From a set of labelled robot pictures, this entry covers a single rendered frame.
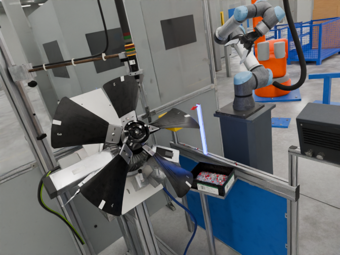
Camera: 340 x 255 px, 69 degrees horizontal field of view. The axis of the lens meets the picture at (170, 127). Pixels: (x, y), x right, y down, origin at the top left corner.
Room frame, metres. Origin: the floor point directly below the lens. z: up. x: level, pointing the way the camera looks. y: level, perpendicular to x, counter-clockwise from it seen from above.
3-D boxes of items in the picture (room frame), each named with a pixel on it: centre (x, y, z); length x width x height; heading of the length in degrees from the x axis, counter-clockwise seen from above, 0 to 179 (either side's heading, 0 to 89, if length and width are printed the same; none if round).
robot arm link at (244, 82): (1.59, -0.54, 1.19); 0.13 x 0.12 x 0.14; 103
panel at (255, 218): (1.25, -0.25, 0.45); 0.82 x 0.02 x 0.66; 35
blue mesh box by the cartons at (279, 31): (7.49, -3.65, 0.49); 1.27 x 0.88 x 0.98; 125
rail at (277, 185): (1.25, -0.25, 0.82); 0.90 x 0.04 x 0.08; 35
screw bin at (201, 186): (1.10, -0.16, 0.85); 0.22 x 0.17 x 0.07; 51
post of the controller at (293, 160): (0.90, -0.50, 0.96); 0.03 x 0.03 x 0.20; 35
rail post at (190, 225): (1.60, 0.00, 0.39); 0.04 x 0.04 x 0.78; 35
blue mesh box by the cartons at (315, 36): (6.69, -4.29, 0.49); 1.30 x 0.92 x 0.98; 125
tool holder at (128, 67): (1.13, 0.11, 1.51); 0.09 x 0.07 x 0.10; 70
